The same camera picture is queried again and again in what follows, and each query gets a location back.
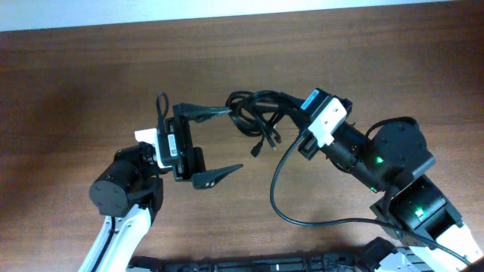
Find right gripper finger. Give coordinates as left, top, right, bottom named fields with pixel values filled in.
left=270, top=91, right=304, bottom=110
left=281, top=106, right=310, bottom=132

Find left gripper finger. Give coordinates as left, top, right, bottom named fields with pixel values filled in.
left=180, top=104, right=231, bottom=123
left=191, top=164, right=244, bottom=190

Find black usb cables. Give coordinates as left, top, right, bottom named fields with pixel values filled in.
left=225, top=89, right=299, bottom=158

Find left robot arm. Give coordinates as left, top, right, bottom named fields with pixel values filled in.
left=80, top=104, right=241, bottom=271

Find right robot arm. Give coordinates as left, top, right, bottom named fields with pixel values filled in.
left=271, top=88, right=483, bottom=271

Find right camera cable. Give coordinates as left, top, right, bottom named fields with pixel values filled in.
left=269, top=131, right=472, bottom=265

